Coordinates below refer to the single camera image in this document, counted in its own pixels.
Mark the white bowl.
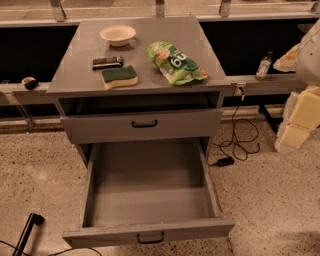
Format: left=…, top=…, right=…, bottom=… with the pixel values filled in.
left=99, top=25, right=136, bottom=47

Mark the grey open middle drawer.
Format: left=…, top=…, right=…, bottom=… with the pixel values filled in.
left=63, top=138, right=234, bottom=248

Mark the black power adapter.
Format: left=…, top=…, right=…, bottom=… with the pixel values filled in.
left=216, top=156, right=234, bottom=167

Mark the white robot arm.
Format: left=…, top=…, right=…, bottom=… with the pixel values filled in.
left=273, top=21, right=320, bottom=153

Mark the green yellow sponge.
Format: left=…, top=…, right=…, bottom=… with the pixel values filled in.
left=101, top=65, right=138, bottom=90

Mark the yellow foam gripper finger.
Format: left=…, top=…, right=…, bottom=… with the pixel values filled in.
left=273, top=44, right=300, bottom=72
left=275, top=86, right=320, bottom=153

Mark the small clear bottle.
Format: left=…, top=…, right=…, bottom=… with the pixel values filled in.
left=255, top=51, right=273, bottom=81

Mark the black caster leg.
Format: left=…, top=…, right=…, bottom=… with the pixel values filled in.
left=258, top=104, right=279, bottom=133

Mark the grey drawer cabinet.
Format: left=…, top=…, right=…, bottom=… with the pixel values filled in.
left=52, top=16, right=226, bottom=168

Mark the green chip bag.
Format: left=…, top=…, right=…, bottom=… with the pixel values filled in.
left=146, top=41, right=209, bottom=86

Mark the black stand leg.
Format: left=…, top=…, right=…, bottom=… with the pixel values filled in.
left=12, top=213, right=44, bottom=256

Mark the black power cable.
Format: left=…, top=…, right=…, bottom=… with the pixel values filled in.
left=207, top=94, right=261, bottom=168

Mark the grey upper drawer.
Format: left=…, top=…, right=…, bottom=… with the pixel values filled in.
left=61, top=109, right=222, bottom=144

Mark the grey side rail bench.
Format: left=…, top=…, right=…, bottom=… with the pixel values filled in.
left=0, top=73, right=307, bottom=106

